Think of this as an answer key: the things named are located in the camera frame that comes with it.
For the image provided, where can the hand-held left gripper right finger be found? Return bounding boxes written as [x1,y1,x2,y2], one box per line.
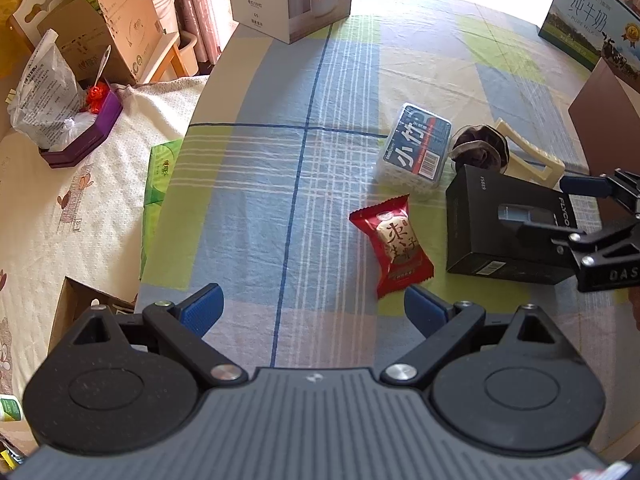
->
[380,285,558,391]

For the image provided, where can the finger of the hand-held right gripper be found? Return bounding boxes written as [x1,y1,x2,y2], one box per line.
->
[517,217,640,266]
[559,169,640,218]

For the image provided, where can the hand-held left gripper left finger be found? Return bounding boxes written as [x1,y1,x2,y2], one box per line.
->
[70,282,248,390]

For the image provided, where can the cream hair claw clip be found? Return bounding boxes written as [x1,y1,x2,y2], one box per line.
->
[492,117,566,191]

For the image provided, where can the black product box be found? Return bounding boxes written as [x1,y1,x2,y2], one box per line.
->
[445,164,581,286]

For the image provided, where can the brown storage box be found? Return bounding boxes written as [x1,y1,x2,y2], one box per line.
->
[568,57,640,181]

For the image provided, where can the red snack packet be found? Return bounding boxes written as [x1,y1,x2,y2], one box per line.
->
[348,195,435,300]

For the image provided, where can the brown scrunchie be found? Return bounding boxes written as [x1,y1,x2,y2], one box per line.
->
[448,124,511,173]

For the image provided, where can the cotton swab box blue label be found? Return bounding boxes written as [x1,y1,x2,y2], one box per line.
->
[376,102,453,196]

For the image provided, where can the desktop with checked tablecloth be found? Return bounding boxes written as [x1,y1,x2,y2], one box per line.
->
[136,0,640,461]

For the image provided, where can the green tissue pack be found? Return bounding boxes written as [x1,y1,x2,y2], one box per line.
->
[139,137,186,281]

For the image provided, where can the open cardboard box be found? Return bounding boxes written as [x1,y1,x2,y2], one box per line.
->
[47,276,137,356]

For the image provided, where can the white printed blanket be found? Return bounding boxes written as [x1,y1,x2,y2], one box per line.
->
[0,75,211,401]

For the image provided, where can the blue milk carton box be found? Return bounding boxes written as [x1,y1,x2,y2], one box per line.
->
[538,0,640,83]

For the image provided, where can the purple box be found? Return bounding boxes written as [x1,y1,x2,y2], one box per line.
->
[39,90,124,169]

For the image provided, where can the green white packet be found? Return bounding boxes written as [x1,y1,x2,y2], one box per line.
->
[0,395,26,423]

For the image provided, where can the red ornament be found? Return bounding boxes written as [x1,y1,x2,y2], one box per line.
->
[84,85,108,113]

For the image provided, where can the wooden stool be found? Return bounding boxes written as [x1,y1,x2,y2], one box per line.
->
[137,32,191,83]

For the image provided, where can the clear plastic bag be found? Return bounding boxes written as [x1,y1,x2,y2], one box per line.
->
[7,29,96,151]

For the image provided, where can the pink curtain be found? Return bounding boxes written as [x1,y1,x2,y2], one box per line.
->
[170,0,236,66]

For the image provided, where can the orange cardboard box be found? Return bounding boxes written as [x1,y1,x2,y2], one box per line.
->
[92,0,168,86]

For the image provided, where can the white humidifier box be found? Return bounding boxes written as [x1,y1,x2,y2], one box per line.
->
[223,0,356,45]

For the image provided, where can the brown cardboard box with handle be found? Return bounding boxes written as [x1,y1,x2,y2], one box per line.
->
[7,0,136,91]

